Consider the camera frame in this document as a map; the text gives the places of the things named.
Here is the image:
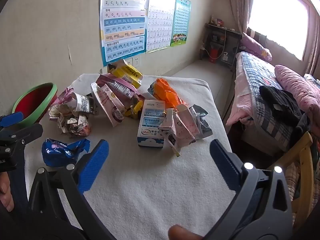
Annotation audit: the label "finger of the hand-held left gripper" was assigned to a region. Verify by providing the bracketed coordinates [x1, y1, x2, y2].
[0, 112, 24, 130]
[0, 122, 43, 156]

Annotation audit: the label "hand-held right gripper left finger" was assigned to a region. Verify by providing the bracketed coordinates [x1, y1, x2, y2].
[28, 139, 118, 240]

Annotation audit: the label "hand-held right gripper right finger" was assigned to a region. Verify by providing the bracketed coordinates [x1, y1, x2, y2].
[209, 138, 293, 240]

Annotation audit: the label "green red plastic bin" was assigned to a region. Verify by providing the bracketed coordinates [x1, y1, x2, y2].
[12, 82, 58, 128]

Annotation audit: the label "pink white pouch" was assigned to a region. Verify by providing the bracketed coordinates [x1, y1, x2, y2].
[90, 82, 125, 128]

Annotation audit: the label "orange snack packet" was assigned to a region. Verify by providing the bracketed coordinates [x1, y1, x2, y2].
[147, 78, 187, 109]

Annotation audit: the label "person's left hand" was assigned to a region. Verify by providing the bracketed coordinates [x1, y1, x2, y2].
[0, 173, 15, 213]

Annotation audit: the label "person's right hand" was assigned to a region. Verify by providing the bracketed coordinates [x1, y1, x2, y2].
[168, 224, 204, 240]

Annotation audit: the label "blue foil wrapper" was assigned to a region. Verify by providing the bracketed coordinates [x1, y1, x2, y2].
[42, 138, 90, 167]

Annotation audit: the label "silver foil wrapper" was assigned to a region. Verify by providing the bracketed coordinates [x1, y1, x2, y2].
[189, 105, 213, 139]

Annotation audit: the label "crumpled printed paper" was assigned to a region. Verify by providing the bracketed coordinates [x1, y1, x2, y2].
[49, 104, 92, 137]

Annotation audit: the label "pink white paper carton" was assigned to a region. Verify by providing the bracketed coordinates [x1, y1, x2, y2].
[174, 104, 200, 144]

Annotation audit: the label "crumpled pink wrapper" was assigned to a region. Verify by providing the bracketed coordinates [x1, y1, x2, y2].
[50, 87, 75, 108]

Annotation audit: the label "white black-print carton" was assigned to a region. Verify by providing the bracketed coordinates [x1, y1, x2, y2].
[158, 109, 182, 157]

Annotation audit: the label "white patterned paper cup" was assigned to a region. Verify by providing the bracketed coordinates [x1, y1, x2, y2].
[71, 93, 98, 115]

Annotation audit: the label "pink blanket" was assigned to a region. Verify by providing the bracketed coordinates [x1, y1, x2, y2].
[226, 55, 256, 130]

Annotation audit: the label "small yellow packet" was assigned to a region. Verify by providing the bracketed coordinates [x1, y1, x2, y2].
[124, 97, 144, 119]

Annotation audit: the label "white blue box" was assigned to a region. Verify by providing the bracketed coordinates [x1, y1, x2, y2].
[137, 99, 167, 148]

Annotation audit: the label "plaid chair cushion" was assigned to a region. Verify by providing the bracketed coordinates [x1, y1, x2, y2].
[285, 162, 320, 205]

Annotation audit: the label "black clothes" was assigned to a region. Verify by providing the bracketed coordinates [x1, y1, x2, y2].
[259, 85, 303, 127]

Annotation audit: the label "wooden chair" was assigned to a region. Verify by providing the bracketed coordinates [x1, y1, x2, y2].
[267, 131, 316, 228]

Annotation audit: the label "mauve striped pouch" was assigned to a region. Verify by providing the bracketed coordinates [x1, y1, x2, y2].
[96, 74, 145, 101]

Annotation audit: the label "bed with plaid quilt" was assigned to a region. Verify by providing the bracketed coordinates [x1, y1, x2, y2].
[236, 51, 308, 153]

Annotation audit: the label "yellow carton box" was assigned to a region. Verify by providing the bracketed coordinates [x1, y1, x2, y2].
[107, 59, 143, 88]

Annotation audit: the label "pink floral pillow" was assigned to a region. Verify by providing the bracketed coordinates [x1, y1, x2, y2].
[275, 65, 320, 123]

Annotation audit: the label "dark metal shelf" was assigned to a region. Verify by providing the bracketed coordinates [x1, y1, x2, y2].
[199, 22, 242, 66]

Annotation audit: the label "purple pillow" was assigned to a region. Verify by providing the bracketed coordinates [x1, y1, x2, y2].
[241, 32, 272, 61]

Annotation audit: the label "grey patterned pillow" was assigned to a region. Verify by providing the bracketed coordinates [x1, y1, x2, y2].
[304, 74, 320, 88]

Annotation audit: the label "pink curtain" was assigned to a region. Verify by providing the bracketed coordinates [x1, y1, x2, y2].
[304, 5, 320, 75]
[226, 0, 256, 34]

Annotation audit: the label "bright window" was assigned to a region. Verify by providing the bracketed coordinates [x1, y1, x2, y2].
[247, 0, 313, 60]

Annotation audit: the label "white double wall socket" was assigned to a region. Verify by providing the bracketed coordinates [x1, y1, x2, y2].
[124, 56, 141, 68]

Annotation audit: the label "cream power cable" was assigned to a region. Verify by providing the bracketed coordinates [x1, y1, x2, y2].
[204, 29, 227, 60]

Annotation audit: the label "blue-bordered letter wall poster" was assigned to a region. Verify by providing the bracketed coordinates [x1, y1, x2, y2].
[99, 0, 150, 67]

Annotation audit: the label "green-bordered chart wall poster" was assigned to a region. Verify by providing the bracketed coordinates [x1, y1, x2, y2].
[170, 0, 192, 48]

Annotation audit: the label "white table wall poster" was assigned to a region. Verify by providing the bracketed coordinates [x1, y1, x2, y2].
[145, 0, 177, 54]

